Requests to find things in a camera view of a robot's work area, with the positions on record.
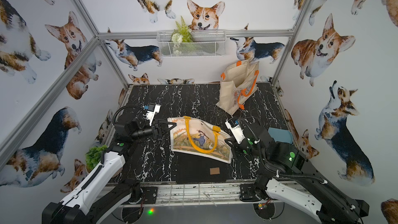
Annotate white wire wall basket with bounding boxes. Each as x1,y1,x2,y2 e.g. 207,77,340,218
157,30,227,58

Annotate black canvas bag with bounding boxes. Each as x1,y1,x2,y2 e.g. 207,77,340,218
171,153,246,185

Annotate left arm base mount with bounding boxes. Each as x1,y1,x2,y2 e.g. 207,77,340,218
125,186,158,205

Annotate green fern with white flower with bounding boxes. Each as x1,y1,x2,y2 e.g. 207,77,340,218
171,17,194,56

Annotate green leafy plant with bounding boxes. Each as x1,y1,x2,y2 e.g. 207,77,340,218
86,145,108,172

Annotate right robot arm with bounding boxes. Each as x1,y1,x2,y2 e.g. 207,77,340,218
225,117,370,224

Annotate cream bag yellow handles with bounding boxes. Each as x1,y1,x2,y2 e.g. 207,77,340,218
167,116,233,164

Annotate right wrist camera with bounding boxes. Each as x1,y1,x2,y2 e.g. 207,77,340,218
225,117,245,145

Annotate cream bag orange handles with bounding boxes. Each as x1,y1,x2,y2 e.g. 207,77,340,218
216,60,259,116

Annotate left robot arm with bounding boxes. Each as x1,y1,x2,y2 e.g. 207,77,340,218
41,103,177,224

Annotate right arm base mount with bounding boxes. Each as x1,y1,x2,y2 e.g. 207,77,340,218
239,183,282,203

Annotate light blue dustpan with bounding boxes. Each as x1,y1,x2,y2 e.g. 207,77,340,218
268,127,294,144

